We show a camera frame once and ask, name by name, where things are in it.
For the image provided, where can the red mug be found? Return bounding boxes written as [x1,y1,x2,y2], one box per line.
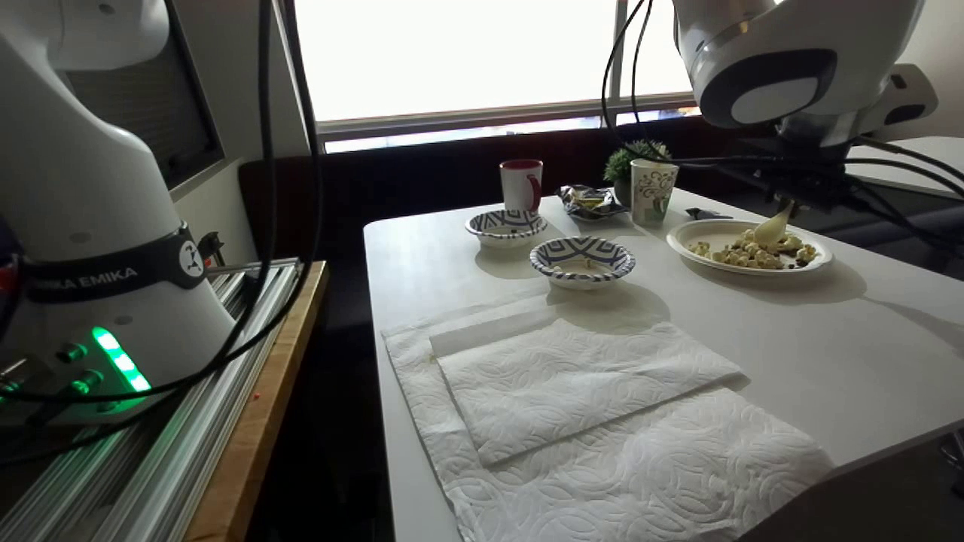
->
[501,161,543,211]

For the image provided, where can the large white paper towel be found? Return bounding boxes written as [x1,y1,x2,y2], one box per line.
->
[385,295,833,542]

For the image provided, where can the black snack packet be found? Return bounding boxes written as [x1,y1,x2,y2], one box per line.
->
[558,184,617,220]

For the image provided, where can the small folded paper towel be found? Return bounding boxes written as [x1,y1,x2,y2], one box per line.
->
[432,311,742,465]

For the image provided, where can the blue patterned bowl with popcorn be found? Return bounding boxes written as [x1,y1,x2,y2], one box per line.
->
[531,234,636,289]

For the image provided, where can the blue patterned empty bowl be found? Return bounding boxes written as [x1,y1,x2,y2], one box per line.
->
[465,211,547,247]

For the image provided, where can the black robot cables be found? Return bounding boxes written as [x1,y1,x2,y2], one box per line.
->
[0,0,326,426]

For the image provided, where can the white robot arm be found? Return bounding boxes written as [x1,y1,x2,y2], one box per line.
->
[0,0,878,429]

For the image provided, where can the small green potted plant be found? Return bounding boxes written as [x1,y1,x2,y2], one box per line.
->
[604,139,672,206]

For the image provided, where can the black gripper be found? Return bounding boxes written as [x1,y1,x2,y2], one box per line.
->
[750,128,857,211]

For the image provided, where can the metal rail base frame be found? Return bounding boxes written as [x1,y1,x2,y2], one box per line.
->
[0,260,326,542]

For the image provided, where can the white ceramic cup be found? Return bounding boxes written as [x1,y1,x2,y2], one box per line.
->
[629,161,679,226]

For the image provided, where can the white plate with popcorn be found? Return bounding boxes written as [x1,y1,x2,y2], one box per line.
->
[667,220,833,277]

